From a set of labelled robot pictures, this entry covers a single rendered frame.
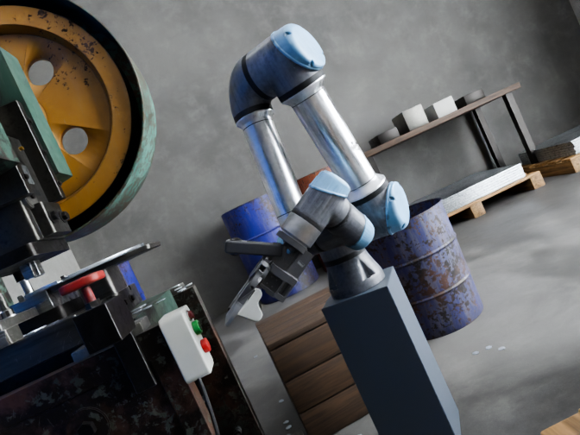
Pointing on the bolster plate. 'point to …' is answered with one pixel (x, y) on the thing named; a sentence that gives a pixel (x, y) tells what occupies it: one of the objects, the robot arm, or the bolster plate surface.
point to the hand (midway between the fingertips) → (227, 315)
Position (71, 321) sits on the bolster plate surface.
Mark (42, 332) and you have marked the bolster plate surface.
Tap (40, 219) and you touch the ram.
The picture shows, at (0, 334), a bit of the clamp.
